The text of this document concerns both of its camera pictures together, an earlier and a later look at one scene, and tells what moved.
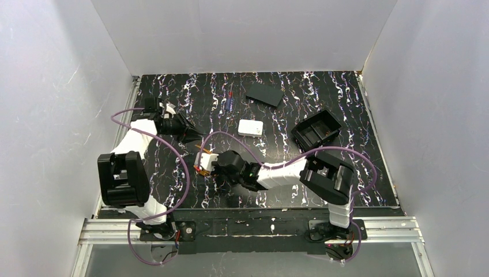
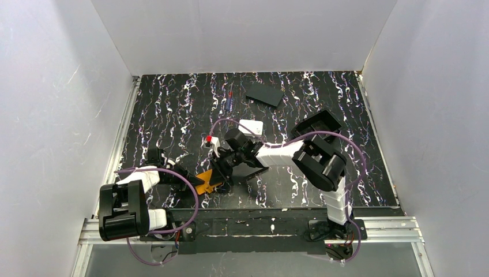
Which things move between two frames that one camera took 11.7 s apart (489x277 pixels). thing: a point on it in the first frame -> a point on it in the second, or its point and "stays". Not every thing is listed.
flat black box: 264,94 stays
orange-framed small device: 198,168 -> 206,186
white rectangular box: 250,128 stays
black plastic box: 311,132 stays
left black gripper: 183,126 -> 183,176
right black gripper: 217,168 -> 223,167
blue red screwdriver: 229,100 stays
